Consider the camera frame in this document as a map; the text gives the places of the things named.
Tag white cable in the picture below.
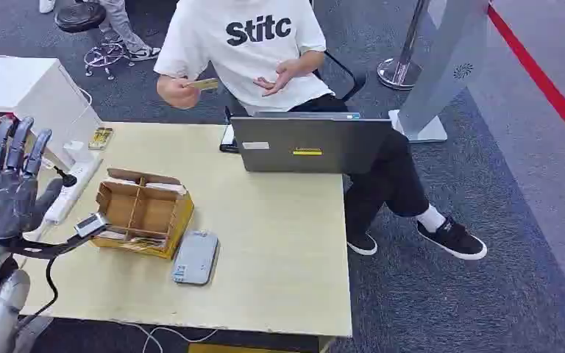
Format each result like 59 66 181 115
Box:
114 320 219 353

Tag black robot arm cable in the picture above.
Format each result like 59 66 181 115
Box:
0 232 99 332

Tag yellow card pack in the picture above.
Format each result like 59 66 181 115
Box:
88 126 115 151

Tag white power strip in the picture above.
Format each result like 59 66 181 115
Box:
42 157 104 226

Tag white cabinet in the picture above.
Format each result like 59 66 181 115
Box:
0 55 104 169

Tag person standing behind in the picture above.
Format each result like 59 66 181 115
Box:
38 0 162 63

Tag grey card reader device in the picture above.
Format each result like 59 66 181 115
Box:
171 229 220 287

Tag black office chair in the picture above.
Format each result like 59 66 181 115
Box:
311 49 367 103

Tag black stool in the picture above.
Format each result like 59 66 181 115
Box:
54 0 136 82

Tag person's left hand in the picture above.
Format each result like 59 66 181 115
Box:
252 60 299 98

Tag white charger block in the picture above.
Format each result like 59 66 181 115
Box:
63 140 88 164

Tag person's right hand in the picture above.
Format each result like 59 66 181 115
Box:
156 74 202 111

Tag white standing panel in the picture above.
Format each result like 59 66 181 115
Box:
388 0 491 144

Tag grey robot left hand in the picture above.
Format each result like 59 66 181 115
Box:
0 115 65 242

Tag white cards in box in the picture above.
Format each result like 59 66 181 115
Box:
103 176 188 197

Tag red floor tape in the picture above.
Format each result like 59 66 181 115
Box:
487 4 565 159

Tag wooden card box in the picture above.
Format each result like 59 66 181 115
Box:
89 168 195 260

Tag yellow card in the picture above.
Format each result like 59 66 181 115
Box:
185 77 219 92

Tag grey laptop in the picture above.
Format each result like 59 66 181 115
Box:
230 111 394 175

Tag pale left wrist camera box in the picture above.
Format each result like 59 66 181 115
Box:
73 212 110 239

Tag chrome stanchion post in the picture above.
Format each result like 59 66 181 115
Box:
377 0 431 92

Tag black power plug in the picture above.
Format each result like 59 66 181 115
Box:
52 165 78 189

